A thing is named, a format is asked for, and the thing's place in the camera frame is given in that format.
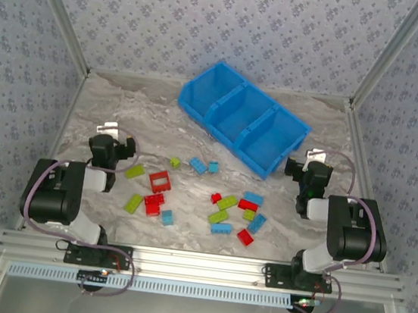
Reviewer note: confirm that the small green lego brick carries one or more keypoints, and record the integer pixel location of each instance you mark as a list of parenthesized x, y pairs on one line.
[(175, 162), (249, 215)]

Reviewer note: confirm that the long red lego brick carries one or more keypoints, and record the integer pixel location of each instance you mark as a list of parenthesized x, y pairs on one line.
[(247, 204)]

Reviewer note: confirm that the small electronics board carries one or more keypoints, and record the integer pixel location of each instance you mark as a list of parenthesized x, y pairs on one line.
[(303, 302), (93, 276)]

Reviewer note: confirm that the medium red lego brick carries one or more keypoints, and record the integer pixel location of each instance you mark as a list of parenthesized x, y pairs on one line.
[(245, 237)]

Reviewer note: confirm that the long green lego brick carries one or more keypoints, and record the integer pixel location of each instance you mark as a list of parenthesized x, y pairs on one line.
[(135, 170), (218, 216), (227, 202), (134, 203)]

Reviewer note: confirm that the wide aluminium base rail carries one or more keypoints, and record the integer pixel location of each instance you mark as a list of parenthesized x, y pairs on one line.
[(195, 265)]

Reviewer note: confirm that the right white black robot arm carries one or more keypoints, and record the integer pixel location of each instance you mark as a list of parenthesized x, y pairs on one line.
[(359, 236)]

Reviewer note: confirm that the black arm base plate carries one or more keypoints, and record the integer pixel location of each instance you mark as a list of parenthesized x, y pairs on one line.
[(122, 256), (274, 277)]

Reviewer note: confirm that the small red lego brick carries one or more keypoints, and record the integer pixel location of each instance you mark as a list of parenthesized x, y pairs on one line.
[(215, 198)]

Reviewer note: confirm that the aluminium frame post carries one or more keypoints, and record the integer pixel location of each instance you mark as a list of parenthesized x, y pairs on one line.
[(393, 53), (60, 12)]

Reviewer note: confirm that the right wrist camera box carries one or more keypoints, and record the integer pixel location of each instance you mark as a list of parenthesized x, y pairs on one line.
[(316, 154)]

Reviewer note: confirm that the blue three-compartment plastic bin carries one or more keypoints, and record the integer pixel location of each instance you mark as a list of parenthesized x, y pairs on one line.
[(237, 110)]

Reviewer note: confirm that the red lego window frame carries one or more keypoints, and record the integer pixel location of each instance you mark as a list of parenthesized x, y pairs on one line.
[(150, 180)]

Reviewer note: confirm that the aluminium side rail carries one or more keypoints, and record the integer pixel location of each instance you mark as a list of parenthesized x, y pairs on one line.
[(359, 144), (62, 127)]

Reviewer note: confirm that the small blue lego brick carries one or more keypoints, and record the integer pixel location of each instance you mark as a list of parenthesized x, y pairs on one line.
[(167, 218), (213, 167)]

